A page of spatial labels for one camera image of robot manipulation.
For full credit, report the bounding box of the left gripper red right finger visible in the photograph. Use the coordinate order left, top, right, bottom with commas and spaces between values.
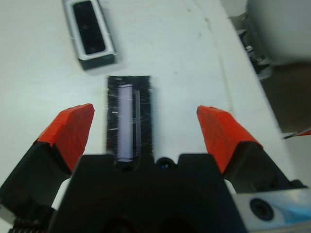
196, 105, 306, 194

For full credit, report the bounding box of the silver robot torso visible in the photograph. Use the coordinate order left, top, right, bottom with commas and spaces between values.
227, 0, 311, 81

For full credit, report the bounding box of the black circuit board module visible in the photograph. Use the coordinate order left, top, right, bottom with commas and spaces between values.
105, 75, 154, 168

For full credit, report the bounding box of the camera box base white inlay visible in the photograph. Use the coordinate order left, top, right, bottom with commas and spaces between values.
62, 0, 116, 71

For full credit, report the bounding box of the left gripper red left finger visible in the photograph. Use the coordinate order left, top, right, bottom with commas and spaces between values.
0, 103, 95, 216

